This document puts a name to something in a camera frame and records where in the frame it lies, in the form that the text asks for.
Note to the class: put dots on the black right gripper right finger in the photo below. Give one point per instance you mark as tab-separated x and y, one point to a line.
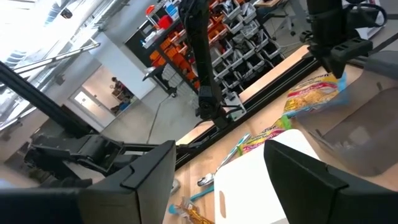
311	199

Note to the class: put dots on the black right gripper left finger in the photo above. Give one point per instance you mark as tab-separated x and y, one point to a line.
124	202

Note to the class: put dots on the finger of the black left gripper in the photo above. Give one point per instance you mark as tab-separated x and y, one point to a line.
351	49

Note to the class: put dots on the white plastic bin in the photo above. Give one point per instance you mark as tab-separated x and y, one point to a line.
248	186

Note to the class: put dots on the blue yellow snack packet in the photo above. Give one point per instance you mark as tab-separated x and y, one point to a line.
308	96

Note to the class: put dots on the yellow green candy packet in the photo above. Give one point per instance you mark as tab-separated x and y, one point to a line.
264	135

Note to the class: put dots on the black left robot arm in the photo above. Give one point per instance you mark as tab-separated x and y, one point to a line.
200	46

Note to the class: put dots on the grey plastic holder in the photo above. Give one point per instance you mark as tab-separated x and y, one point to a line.
357	133

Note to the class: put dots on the shelf with storage bins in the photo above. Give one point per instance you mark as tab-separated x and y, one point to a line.
245	53

